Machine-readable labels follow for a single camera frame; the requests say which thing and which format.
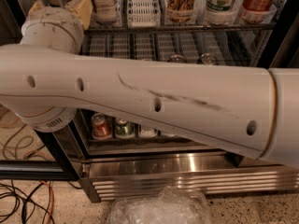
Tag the blue pepsi can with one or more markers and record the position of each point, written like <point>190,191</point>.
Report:
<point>176,58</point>

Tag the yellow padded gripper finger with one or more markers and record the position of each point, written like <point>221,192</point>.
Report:
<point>83,9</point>
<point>38,4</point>

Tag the stainless steel fridge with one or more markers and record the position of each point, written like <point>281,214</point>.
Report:
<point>117,168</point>

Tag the left glass fridge door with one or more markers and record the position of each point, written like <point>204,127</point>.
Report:
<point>29,155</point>

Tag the gold tall can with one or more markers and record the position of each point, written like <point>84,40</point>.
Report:
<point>180,11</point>

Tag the green soda can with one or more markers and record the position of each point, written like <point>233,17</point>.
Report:
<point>208,59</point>

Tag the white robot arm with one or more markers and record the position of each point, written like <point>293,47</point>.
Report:
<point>249,111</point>

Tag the green can bottom shelf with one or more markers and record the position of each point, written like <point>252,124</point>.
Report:
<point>124,129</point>

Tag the top wire shelf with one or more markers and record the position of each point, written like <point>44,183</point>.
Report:
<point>178,29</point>

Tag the white label bottle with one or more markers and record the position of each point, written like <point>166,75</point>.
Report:
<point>105,11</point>

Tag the clear plastic bag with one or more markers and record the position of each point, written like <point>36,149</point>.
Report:
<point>169,206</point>

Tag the empty white top tray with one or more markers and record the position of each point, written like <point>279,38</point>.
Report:
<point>143,13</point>

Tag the empty white bottom tray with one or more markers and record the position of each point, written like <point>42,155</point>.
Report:
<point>147,132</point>

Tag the red can bottom shelf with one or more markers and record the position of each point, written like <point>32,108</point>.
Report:
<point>101,127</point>

